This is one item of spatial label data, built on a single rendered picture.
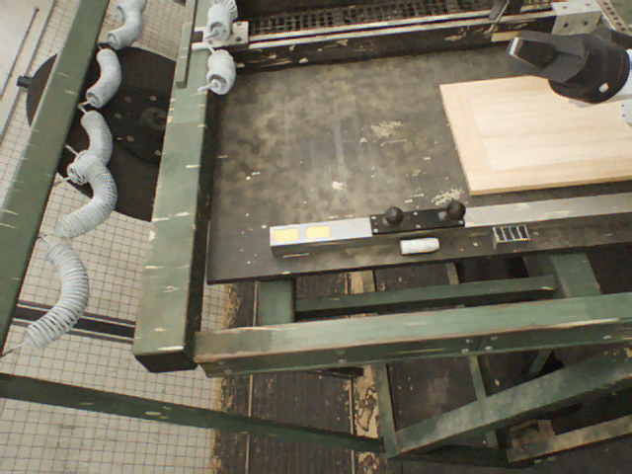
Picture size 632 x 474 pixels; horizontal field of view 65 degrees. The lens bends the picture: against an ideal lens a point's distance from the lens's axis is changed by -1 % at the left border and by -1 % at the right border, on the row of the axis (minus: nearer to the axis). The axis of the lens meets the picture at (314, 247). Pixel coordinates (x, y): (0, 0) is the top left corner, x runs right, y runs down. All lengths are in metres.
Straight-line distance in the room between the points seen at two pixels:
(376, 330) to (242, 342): 0.26
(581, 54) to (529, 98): 0.73
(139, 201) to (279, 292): 0.71
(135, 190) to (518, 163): 1.12
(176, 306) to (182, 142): 0.44
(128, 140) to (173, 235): 0.76
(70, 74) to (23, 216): 0.57
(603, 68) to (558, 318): 0.46
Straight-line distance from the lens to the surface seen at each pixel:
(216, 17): 1.43
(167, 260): 1.06
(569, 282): 1.20
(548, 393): 1.59
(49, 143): 1.65
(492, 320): 1.01
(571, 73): 0.75
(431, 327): 0.98
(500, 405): 1.68
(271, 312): 1.10
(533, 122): 1.41
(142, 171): 1.75
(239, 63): 1.59
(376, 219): 1.10
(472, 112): 1.40
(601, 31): 0.91
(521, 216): 1.17
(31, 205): 1.51
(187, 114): 1.34
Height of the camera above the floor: 2.09
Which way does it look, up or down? 28 degrees down
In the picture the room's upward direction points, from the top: 73 degrees counter-clockwise
